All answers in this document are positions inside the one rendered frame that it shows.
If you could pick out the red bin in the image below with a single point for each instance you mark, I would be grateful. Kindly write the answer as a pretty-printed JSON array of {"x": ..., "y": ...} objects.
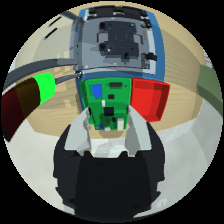
[{"x": 149, "y": 98}]

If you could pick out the green bin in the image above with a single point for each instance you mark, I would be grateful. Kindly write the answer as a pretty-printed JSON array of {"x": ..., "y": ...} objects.
[{"x": 84, "y": 94}]

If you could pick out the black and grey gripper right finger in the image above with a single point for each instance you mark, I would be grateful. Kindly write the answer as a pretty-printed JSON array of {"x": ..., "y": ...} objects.
[{"x": 143, "y": 142}]

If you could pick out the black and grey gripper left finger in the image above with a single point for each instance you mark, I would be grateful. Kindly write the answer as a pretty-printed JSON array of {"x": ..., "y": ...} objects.
[{"x": 73, "y": 141}]

